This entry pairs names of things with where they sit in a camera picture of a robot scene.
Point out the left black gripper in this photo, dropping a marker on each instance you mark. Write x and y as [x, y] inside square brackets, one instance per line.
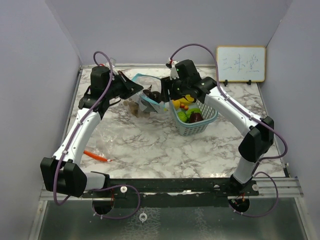
[130, 88]

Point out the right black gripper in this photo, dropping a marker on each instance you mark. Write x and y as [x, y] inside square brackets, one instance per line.
[164, 93]

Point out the clear blue-zipper bag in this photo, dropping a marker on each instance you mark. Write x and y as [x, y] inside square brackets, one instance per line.
[146, 104]

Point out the brown longan bunch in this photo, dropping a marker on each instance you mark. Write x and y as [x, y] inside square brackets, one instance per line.
[134, 109]

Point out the green ring toy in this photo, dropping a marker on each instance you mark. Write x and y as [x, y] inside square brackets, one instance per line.
[192, 110]

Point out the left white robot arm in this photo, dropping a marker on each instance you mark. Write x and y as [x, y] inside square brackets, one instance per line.
[62, 173]

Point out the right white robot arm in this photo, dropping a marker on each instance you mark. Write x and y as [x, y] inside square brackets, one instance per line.
[257, 132]

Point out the clear orange-zipper bag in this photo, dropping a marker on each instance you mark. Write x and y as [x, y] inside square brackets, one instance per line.
[102, 144]

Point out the yellow lemon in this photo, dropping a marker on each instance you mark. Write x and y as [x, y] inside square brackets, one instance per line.
[176, 104]

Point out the green round fruit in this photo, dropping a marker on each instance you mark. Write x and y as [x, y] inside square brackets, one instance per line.
[182, 116]

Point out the dark red apple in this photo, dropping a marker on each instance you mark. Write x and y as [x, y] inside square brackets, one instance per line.
[195, 117]

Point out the light blue plastic basket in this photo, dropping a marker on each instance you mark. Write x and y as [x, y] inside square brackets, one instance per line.
[209, 115]

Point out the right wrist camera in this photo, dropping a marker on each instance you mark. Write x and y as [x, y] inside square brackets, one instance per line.
[173, 71]

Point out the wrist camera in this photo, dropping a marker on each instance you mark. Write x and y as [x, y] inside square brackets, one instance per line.
[173, 71]
[113, 61]

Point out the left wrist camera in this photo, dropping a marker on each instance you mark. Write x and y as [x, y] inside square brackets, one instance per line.
[113, 61]

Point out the white board wooden frame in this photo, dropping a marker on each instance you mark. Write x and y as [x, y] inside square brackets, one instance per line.
[241, 64]

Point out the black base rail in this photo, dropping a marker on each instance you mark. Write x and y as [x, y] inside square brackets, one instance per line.
[127, 196]

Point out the aluminium frame rail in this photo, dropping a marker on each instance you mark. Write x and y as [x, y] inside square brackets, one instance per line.
[259, 187]

